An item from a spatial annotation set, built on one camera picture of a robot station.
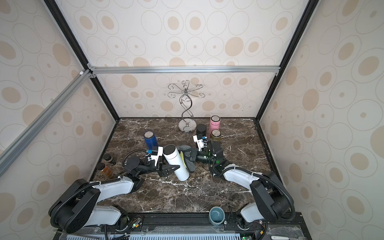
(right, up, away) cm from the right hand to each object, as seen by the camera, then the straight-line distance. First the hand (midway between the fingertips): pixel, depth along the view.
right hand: (186, 153), depth 77 cm
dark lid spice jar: (-46, -4, +11) cm, 47 cm away
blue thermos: (-20, +7, +7) cm, 23 cm away
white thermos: (-5, +2, -14) cm, 15 cm away
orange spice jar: (-46, -12, +9) cm, 49 cm away
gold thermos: (+16, +10, +7) cm, 20 cm away
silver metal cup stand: (0, +17, +37) cm, 40 cm away
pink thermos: (+16, +16, +13) cm, 27 cm away
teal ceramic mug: (+16, -31, -1) cm, 35 cm away
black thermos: (+8, +13, +10) cm, 18 cm away
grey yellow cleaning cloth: (-1, +2, -2) cm, 3 cm away
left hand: (-2, -4, -8) cm, 9 cm away
